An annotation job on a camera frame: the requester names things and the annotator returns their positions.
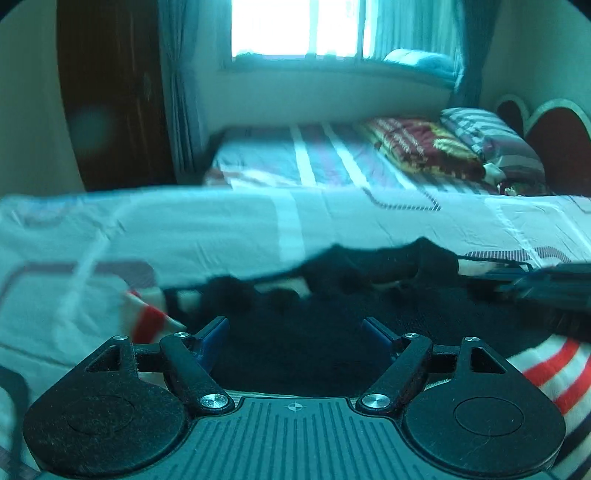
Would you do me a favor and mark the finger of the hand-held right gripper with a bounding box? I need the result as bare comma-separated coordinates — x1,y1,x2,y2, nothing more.
462,270,532,302

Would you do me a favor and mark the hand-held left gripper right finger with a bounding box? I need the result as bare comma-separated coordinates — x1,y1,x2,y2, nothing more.
358,318,525,414

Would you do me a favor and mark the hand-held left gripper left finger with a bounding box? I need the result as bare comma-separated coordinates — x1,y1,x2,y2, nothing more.
69,316,234,415

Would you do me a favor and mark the striped cartoon print sweater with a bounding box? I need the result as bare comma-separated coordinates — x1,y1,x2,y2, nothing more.
122,237,591,480

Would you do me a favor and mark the white geometric print bed sheet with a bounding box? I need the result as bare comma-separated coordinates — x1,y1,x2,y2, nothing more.
0,187,591,480

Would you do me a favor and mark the striped pillow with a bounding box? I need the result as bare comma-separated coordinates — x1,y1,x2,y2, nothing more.
440,107,548,185

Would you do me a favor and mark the red scalloped headboard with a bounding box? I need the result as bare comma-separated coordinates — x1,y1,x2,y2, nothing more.
495,95,591,197

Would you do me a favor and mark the red printed folded blanket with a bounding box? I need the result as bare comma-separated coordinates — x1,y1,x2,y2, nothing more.
358,116,495,183

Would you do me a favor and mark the striped bed sheet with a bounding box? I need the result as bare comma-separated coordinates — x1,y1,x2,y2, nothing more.
203,121,504,195

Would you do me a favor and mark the folded blue quilt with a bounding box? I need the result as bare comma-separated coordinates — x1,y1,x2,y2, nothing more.
383,48,460,88

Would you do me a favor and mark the blue curtain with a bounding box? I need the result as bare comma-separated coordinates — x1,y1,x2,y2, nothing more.
450,0,502,109
157,0,204,174

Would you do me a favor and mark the dark wooden door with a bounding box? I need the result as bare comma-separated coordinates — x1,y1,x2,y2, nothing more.
55,0,178,192

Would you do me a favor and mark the window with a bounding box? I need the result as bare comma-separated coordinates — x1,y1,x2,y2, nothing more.
229,0,384,61

